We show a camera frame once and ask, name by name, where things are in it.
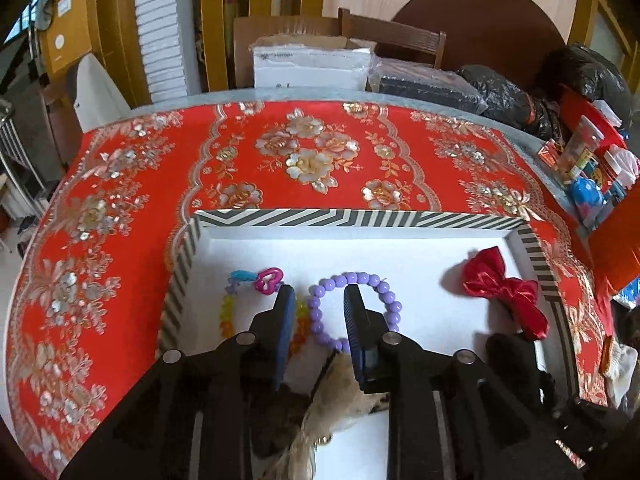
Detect white cardboard box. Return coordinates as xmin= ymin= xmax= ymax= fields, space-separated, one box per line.
xmin=250 ymin=35 xmax=377 ymax=89

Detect dark package in clear wrap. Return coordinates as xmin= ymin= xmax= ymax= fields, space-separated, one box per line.
xmin=367 ymin=56 xmax=489 ymax=114

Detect dark wooden chair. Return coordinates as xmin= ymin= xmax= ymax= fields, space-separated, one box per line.
xmin=41 ymin=79 xmax=85 ymax=166

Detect blue plastic toy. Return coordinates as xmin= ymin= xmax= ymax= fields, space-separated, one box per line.
xmin=569 ymin=175 xmax=607 ymax=212

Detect grey jacket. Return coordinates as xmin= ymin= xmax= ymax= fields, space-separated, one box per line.
xmin=66 ymin=54 xmax=132 ymax=132

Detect brown cardboard box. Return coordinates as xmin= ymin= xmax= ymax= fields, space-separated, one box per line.
xmin=39 ymin=0 xmax=97 ymax=82

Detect stack of white panels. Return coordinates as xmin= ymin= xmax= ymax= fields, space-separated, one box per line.
xmin=132 ymin=0 xmax=190 ymax=106

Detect large black plastic bag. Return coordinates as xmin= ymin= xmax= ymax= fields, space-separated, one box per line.
xmin=535 ymin=42 xmax=634 ymax=112

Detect clear packet of small items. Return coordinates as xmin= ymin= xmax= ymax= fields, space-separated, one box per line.
xmin=554 ymin=115 xmax=602 ymax=187

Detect beige lace hair bow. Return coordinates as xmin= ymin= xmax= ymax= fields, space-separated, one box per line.
xmin=252 ymin=347 xmax=393 ymax=480

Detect steel stair railing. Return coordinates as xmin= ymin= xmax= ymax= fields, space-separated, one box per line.
xmin=0 ymin=25 xmax=43 ymax=201

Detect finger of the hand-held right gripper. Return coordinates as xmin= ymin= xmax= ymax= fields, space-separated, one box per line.
xmin=487 ymin=332 xmax=544 ymax=402

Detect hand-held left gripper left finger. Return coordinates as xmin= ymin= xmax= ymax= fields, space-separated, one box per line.
xmin=60 ymin=284 xmax=297 ymax=480

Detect slatted wooden chair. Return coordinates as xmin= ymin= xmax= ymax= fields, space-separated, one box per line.
xmin=337 ymin=7 xmax=447 ymax=69

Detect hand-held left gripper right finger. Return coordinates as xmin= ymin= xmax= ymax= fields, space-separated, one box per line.
xmin=342 ymin=284 xmax=587 ymax=480

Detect striped white box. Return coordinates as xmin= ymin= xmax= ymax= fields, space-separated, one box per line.
xmin=157 ymin=208 xmax=576 ymax=480

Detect red floral tablecloth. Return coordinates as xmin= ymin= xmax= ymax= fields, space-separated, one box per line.
xmin=10 ymin=100 xmax=617 ymax=480

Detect colourful plastic bead bracelet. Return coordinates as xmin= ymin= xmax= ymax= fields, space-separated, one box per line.
xmin=220 ymin=267 xmax=312 ymax=358

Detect red bin of small toys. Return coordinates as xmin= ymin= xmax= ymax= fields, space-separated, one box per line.
xmin=554 ymin=84 xmax=640 ymax=282

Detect white plastic object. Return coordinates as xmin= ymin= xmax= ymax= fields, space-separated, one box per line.
xmin=606 ymin=344 xmax=640 ymax=407

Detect purple bead bracelet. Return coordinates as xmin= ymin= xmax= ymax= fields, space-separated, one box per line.
xmin=307 ymin=271 xmax=404 ymax=354

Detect flat cardboard sheet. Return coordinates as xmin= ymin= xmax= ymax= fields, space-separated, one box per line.
xmin=232 ymin=15 xmax=341 ymax=88

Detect red satin bow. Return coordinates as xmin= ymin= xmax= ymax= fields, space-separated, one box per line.
xmin=461 ymin=246 xmax=550 ymax=341

